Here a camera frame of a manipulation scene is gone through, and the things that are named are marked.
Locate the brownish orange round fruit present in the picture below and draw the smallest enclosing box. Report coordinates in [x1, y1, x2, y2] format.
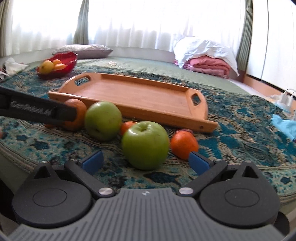
[62, 98, 87, 132]

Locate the large green apple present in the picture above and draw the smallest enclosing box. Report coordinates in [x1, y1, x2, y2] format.
[121, 121, 170, 170]

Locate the orange tangerine right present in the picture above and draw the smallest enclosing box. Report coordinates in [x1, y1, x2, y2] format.
[170, 132, 199, 160]

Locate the dark red date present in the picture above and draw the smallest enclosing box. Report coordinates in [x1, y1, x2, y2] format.
[176, 129, 194, 135]

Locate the small orange tangerine left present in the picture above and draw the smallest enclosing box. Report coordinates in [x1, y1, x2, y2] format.
[44, 124, 55, 128]

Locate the yellow lemon in bowl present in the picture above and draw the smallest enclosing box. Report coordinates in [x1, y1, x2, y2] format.
[39, 60, 54, 75]

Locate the green pear-like fruit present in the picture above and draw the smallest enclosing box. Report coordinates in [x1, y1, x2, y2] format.
[84, 101, 122, 141]

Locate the small tangerine with stem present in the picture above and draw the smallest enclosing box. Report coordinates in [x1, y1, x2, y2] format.
[119, 121, 136, 136]

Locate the orange fruit in bowl rear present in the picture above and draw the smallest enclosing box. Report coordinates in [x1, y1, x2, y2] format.
[52, 59, 62, 65]

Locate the orange fruit in bowl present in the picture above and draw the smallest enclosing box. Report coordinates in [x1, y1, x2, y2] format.
[54, 63, 67, 71]
[52, 59, 62, 65]

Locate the orange fruit in bowl front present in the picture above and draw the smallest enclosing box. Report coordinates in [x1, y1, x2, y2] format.
[54, 63, 67, 71]

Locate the wooden serving tray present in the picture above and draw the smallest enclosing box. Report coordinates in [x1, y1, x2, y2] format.
[48, 72, 218, 133]

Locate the red leaf-shaped bowl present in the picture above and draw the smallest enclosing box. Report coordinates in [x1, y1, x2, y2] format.
[36, 52, 78, 79]

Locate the white sheer curtain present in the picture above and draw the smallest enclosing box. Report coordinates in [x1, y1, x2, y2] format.
[1, 1, 245, 56]

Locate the floral grey pillow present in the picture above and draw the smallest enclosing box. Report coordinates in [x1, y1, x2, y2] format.
[52, 44, 113, 59]

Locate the light blue cloth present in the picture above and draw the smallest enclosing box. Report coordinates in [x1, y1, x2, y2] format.
[271, 114, 296, 142]

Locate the green curtain left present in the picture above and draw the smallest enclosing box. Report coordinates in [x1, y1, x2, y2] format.
[73, 0, 89, 45]

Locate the green curtain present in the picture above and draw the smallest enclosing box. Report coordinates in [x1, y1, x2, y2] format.
[236, 0, 253, 72]
[73, 0, 89, 45]

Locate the pink folded blanket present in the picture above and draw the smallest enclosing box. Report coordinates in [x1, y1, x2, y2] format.
[182, 55, 231, 79]

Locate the green quilted bedspread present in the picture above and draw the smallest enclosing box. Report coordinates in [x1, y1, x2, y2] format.
[78, 57, 249, 95]

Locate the green curtain right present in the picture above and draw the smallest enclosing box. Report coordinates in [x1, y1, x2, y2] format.
[236, 0, 253, 72]

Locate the white pillow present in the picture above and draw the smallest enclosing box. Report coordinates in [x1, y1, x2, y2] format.
[173, 36, 239, 76]

